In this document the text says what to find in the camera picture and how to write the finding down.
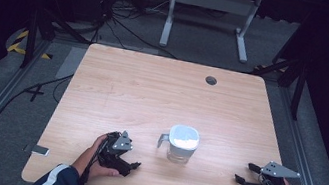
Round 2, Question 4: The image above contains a grey tape piece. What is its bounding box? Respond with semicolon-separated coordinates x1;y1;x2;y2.
23;142;52;157

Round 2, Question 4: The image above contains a bundle of black floor cables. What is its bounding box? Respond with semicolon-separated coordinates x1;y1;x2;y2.
90;0;189;60

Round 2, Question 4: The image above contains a yellow black floor tape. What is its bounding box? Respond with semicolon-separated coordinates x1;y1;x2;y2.
6;26;58;62

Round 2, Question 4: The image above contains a clear pitcher with white lid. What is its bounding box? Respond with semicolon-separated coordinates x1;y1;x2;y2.
154;120;203;168

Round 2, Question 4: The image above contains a black cross tape mark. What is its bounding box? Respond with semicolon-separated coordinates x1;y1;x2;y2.
22;82;47;105

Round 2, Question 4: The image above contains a grey table cable grommet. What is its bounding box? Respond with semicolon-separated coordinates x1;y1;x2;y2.
203;75;219;87

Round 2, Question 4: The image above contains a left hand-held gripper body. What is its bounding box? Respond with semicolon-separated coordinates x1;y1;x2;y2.
93;126;140;179

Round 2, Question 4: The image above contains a black floor cable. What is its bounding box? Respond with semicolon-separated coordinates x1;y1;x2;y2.
0;61;75;185

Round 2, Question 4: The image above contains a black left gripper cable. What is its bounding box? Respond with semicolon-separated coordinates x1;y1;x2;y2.
78;134;110;185

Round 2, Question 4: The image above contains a person's left hand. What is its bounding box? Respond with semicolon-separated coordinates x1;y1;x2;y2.
70;129;128;184

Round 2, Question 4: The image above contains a white metal desk frame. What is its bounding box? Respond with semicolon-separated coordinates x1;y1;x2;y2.
158;0;264;66

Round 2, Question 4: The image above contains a black metal stand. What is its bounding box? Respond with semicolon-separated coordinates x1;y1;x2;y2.
19;5;93;79
244;50;310;122

